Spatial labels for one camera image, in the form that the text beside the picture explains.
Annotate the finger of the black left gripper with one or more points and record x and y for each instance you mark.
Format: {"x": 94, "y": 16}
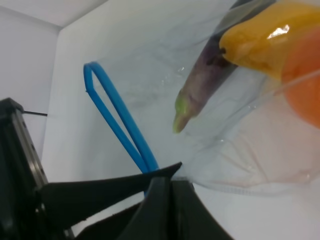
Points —
{"x": 68, "y": 203}

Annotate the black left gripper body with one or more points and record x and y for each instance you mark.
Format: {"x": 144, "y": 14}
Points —
{"x": 22, "y": 213}

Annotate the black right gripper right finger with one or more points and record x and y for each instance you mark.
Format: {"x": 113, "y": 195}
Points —
{"x": 190, "y": 220}

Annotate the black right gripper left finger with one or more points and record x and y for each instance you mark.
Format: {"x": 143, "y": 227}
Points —
{"x": 147, "y": 220}

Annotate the clear zip file bag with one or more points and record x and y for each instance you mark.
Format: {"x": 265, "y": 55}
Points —
{"x": 247, "y": 139}

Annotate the purple eggplant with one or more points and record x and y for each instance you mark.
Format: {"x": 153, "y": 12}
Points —
{"x": 207, "y": 75}

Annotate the yellow pear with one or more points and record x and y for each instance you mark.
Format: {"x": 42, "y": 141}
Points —
{"x": 262, "y": 42}

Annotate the orange fruit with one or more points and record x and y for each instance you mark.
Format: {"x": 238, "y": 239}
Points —
{"x": 302, "y": 71}

